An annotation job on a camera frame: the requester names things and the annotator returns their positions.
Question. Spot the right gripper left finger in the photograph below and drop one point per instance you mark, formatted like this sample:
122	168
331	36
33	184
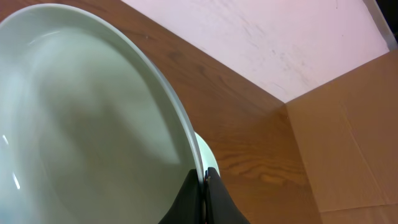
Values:
187	206

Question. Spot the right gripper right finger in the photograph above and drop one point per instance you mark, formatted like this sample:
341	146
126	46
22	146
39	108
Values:
220	208

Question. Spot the light blue plate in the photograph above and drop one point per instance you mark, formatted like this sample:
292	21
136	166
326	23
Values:
91	130

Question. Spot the white plate with scribble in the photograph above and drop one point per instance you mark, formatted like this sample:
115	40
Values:
207	156

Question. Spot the brown cardboard box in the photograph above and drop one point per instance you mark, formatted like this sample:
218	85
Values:
346	131

